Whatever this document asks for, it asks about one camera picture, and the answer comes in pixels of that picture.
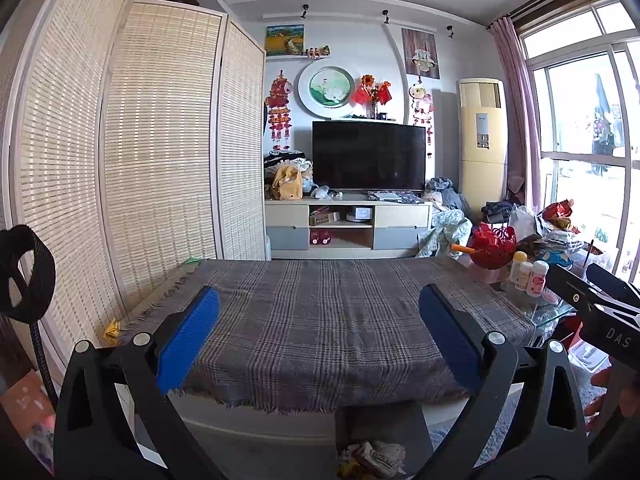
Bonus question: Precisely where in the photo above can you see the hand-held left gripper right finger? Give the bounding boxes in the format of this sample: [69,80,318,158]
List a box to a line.
[415,284,589,480]

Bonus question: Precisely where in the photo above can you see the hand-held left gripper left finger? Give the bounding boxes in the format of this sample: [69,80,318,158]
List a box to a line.
[52,286,228,480]

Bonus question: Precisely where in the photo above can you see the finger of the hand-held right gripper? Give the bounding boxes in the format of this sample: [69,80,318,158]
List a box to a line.
[585,262,640,306]
[545,264,640,317]

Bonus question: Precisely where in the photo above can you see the black trash bin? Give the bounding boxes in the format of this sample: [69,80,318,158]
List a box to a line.
[334,402,435,480]

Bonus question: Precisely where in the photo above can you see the green white plastic packet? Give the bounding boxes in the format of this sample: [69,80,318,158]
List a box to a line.
[357,441,407,478]

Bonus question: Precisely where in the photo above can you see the person's right hand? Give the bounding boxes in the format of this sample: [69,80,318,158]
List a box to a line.
[583,367,612,431]

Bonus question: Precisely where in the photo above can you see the cream plastic bottle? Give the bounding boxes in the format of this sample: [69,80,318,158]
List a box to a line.
[515,260,535,292]

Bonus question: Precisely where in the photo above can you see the red snack bag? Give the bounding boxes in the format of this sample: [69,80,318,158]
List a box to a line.
[542,199,576,233]

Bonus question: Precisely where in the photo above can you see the white plastic bag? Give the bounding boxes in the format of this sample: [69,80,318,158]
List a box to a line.
[507,205,538,241]

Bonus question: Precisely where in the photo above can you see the red plastic basket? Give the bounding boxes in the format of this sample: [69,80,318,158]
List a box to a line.
[467,222,517,270]

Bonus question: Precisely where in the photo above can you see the folded dark clothes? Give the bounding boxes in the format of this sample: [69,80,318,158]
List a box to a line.
[482,201,516,223]

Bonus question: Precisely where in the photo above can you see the floral fabric pile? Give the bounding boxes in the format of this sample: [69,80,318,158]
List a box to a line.
[417,209,473,258]

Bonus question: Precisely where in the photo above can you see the grey plaid tablecloth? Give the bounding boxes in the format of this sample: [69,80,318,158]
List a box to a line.
[117,257,538,413]

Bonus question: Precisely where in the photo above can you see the grey blue clothes pile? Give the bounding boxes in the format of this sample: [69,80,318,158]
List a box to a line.
[425,176,466,211]

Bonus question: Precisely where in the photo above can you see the cream grey television cabinet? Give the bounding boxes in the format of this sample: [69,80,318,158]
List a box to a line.
[264,191,433,261]

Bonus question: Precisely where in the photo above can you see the large window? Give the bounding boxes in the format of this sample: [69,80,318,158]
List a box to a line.
[517,0,640,281]

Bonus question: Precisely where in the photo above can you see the cream floor air conditioner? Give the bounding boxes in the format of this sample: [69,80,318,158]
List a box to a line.
[457,77,508,208]

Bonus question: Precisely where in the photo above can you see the dark flat magazine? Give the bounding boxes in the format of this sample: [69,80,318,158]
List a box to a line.
[367,191,423,205]

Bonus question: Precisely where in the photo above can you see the woven bamboo folding screen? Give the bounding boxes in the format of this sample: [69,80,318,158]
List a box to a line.
[0,0,267,386]

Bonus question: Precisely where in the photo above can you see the small cardboard boxes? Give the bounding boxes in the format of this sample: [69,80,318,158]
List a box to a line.
[309,206,341,226]

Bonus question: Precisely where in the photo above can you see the yellow plush backpack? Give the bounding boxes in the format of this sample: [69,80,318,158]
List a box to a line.
[270,164,304,201]

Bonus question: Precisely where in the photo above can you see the pink curtain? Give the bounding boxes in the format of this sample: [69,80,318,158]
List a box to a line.
[489,17,543,211]

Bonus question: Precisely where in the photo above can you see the black flat television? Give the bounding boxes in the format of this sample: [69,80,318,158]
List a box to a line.
[312,120,427,193]

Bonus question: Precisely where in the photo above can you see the pink white hanging ornament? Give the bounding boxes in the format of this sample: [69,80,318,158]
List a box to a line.
[409,76,435,146]

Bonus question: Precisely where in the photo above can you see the red fish hanging ornament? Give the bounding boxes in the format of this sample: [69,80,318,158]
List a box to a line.
[265,71,296,153]

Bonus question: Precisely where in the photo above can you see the red flower vase decoration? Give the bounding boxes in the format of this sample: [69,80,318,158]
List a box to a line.
[352,74,392,120]

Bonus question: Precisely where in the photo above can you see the black braided cable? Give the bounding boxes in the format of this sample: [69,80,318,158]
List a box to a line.
[30,319,61,411]

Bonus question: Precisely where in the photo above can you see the black velcro strap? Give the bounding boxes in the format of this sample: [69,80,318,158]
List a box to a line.
[0,225,57,322]

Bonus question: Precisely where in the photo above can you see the brown wall poster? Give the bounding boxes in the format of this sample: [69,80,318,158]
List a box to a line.
[401,27,441,80]

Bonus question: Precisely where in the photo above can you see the round lotus wall plate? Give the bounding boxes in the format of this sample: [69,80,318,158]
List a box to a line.
[298,60,362,111]

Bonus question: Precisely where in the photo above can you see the landscape wall painting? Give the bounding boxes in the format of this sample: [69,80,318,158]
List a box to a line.
[265,24,306,57]

